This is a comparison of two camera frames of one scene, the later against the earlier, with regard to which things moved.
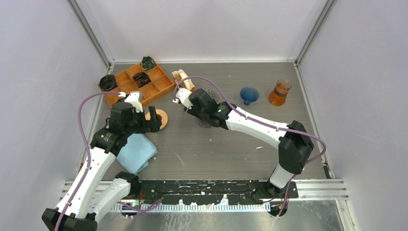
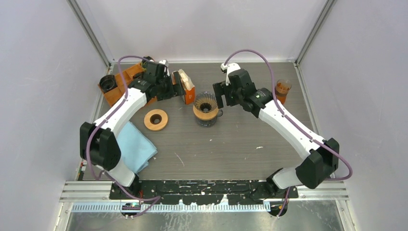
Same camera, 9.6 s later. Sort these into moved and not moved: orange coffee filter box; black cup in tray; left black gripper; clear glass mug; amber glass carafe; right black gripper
Moved: right black gripper; left black gripper
Not moved: orange coffee filter box; black cup in tray; clear glass mug; amber glass carafe
